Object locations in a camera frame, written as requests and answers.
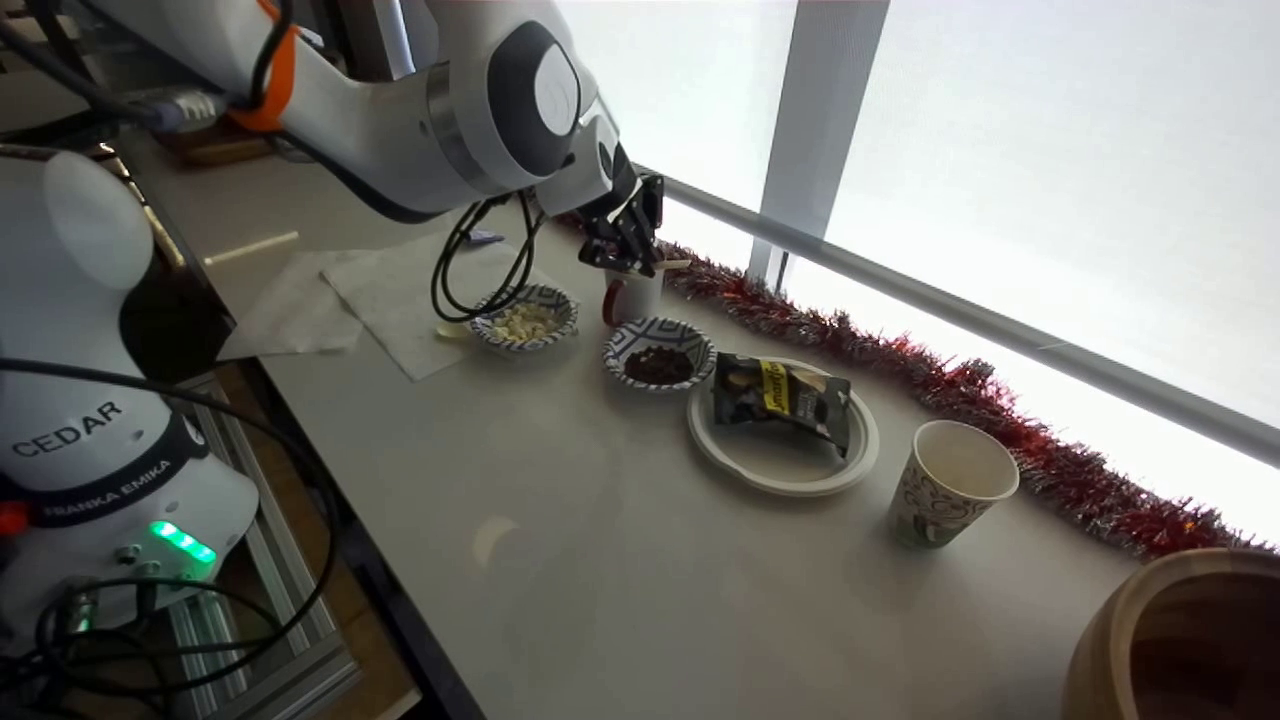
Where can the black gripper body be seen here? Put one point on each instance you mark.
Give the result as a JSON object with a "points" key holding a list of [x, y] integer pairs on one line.
{"points": [[626, 186]]}

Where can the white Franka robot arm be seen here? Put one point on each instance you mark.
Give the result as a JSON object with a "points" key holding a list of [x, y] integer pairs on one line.
{"points": [[402, 104]]}

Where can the white mug with red interior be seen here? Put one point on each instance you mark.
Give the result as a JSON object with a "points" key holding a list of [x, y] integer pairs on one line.
{"points": [[643, 300]]}

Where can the blue patterned bowl with popcorn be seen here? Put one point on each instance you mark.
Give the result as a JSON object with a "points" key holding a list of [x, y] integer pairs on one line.
{"points": [[561, 309]]}

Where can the blue patterned bowl with chocolate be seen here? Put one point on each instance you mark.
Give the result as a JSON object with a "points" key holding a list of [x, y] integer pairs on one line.
{"points": [[695, 346]]}

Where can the large wooden bowl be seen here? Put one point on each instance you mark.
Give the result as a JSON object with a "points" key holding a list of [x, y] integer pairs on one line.
{"points": [[1175, 643]]}

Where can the pale popcorn pile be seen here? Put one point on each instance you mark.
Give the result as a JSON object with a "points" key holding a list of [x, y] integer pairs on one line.
{"points": [[526, 324]]}

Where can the small dark wrapper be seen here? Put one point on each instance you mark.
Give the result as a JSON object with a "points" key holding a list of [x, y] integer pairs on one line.
{"points": [[487, 241]]}

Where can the dark chocolate pieces pile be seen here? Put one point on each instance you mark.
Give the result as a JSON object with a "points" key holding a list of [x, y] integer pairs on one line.
{"points": [[657, 365]]}

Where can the black yellow snack bag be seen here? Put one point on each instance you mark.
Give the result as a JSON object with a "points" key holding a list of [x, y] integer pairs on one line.
{"points": [[782, 401]]}

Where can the white paper napkin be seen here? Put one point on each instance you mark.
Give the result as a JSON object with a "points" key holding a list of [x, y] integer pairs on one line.
{"points": [[285, 323], [392, 314]]}

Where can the white paper plate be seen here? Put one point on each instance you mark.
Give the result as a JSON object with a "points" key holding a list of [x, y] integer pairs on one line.
{"points": [[787, 466]]}

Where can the red silver tinsel garland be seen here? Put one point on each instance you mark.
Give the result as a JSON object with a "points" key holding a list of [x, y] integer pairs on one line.
{"points": [[933, 381]]}

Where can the patterned paper cup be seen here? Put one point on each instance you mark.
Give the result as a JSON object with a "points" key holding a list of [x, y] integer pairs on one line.
{"points": [[933, 505]]}

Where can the metal and wood robot stand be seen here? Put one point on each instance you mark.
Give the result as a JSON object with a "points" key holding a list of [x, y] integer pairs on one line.
{"points": [[267, 643]]}

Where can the grey window post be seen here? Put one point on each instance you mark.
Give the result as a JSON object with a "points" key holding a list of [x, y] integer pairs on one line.
{"points": [[812, 122]]}

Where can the grey window rail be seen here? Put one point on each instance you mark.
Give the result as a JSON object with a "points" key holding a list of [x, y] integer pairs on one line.
{"points": [[1012, 335]]}

